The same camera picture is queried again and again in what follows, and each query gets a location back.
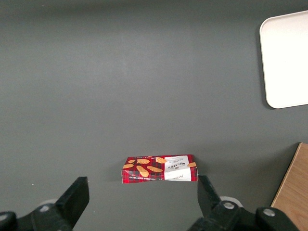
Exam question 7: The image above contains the wooden drawer cabinet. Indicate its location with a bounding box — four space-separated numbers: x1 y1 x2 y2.
270 142 308 231

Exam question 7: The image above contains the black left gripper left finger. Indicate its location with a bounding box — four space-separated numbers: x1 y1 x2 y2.
0 176 90 231

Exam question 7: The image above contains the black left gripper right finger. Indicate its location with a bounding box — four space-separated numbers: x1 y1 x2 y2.
187 175 300 231

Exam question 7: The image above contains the red tartan cookie box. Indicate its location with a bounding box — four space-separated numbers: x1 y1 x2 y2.
121 154 199 184

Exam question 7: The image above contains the cream plastic tray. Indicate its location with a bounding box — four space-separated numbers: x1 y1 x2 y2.
259 10 308 109

